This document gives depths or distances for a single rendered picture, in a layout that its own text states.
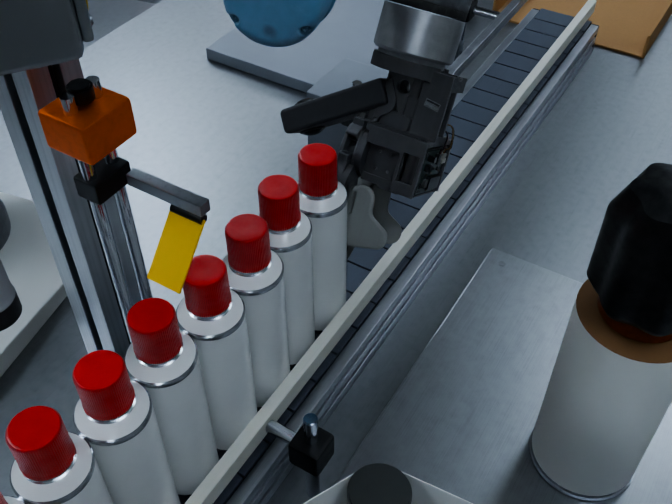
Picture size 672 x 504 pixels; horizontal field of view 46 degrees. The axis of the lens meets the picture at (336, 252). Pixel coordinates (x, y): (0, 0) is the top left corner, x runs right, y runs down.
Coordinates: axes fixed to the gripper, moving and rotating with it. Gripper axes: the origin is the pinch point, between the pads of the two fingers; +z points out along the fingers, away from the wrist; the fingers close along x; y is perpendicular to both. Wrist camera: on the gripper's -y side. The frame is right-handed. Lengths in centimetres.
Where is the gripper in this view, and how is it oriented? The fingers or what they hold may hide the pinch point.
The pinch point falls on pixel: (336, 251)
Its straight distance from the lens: 78.4
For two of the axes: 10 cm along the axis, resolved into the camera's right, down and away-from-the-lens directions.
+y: 8.5, 3.6, -3.7
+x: 4.5, -1.7, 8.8
